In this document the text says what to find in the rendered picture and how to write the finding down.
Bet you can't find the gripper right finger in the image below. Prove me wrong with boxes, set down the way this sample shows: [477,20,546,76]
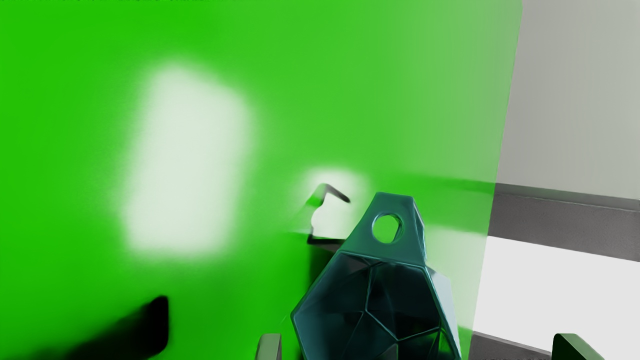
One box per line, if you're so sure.
[552,332,605,360]

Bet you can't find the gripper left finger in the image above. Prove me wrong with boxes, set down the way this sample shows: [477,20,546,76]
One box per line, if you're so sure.
[255,333,283,360]

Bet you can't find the teal faceted mug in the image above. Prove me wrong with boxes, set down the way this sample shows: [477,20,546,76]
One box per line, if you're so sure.
[290,191,462,360]

